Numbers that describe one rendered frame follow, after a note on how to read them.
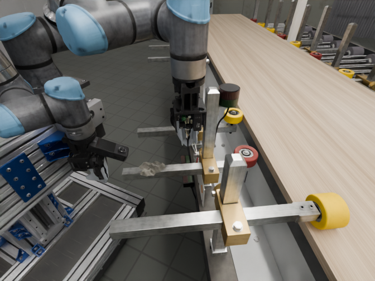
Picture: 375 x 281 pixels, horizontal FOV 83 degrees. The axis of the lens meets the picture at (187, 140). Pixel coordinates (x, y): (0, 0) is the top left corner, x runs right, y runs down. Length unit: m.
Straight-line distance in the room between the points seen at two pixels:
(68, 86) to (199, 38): 0.31
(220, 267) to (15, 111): 0.66
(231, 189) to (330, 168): 0.41
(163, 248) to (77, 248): 0.49
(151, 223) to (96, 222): 0.98
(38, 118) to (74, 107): 0.08
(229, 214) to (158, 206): 1.21
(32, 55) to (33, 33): 0.07
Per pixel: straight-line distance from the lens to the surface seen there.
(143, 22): 0.45
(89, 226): 1.46
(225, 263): 0.74
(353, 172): 0.83
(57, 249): 1.46
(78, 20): 0.40
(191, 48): 0.42
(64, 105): 0.57
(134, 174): 0.72
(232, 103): 0.61
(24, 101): 0.59
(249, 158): 0.71
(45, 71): 0.90
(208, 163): 0.72
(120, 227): 0.50
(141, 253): 1.52
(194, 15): 0.41
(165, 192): 1.73
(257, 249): 0.87
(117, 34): 0.42
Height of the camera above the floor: 1.39
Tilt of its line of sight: 40 degrees down
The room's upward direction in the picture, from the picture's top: straight up
